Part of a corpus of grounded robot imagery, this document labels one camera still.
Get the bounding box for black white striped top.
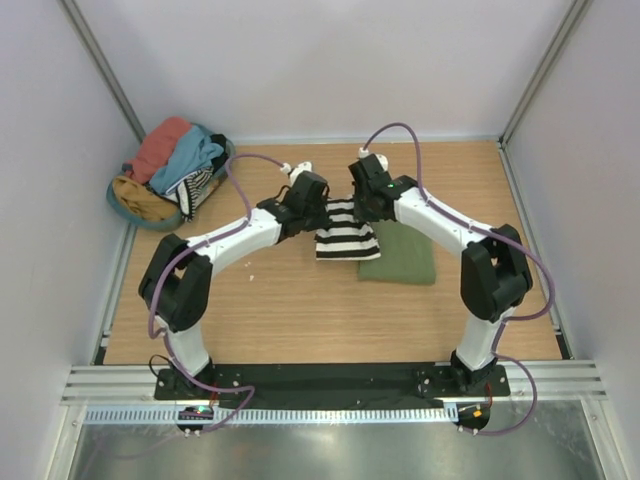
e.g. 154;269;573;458
314;197;381;261

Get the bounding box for green motorcycle tank top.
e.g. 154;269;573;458
358;221;436;286

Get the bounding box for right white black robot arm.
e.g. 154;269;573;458
349;152;533;396

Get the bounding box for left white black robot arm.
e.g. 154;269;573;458
138;170;329;400

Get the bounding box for teal laundry basket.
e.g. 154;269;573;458
106;116;235;231

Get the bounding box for narrow striped garment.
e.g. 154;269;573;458
169;168;216;222

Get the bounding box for teal blue garment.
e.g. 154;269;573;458
149;124;228;195

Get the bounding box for red garment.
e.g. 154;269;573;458
123;116;192;184

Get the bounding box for mustard yellow garment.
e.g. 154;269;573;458
111;175;179;222

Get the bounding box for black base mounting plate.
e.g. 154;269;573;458
153;361;512;412

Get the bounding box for left aluminium corner post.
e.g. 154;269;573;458
57;0;146;142

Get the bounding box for aluminium corner post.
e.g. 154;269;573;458
57;0;146;142
498;0;592;150

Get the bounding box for aluminium front rail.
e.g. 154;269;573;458
62;360;606;410

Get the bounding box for right aluminium corner post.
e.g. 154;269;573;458
498;0;592;150

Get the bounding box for perforated white cable duct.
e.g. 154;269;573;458
84;405;458;426

